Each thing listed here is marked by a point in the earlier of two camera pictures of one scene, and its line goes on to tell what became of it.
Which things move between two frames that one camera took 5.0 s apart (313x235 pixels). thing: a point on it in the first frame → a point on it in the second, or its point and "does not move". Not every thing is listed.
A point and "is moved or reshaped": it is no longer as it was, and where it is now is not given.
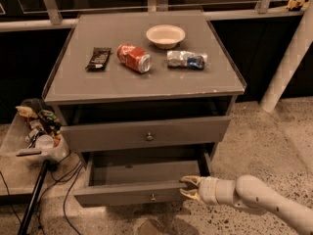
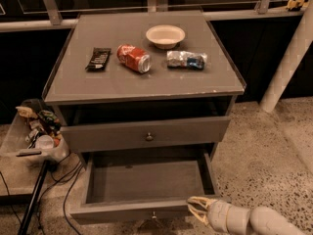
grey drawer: x=128 y=179 is moved or reshaped
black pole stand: x=31 y=203 does not move
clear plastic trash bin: x=35 y=134 does not move
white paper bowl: x=165 y=36 does not move
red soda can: x=134 y=58 does not move
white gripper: x=209 y=190 → x=217 y=215
